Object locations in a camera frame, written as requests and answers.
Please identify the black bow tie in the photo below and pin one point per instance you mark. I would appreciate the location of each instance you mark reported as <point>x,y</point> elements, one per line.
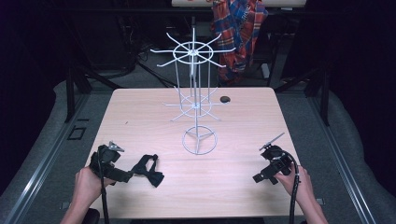
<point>146,169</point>

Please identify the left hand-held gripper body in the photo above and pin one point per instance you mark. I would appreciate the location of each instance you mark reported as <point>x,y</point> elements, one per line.
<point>106,157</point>

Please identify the person's right hand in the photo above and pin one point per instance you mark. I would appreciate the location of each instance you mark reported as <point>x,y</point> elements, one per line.
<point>295,183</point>

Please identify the aluminium floor rail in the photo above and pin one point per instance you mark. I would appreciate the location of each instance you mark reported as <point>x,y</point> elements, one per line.
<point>40,168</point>
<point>342,168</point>

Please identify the black metal frame stand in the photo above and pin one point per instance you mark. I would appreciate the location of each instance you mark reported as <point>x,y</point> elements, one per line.
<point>314,90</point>
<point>74,90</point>

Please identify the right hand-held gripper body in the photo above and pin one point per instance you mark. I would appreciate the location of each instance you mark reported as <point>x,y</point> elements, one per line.
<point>277,160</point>

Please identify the person's left hand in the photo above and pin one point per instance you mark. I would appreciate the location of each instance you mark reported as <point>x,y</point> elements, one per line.
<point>88,186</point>

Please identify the plaid cloth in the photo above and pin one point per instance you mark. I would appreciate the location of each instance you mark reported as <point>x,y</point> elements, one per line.
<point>238,34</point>

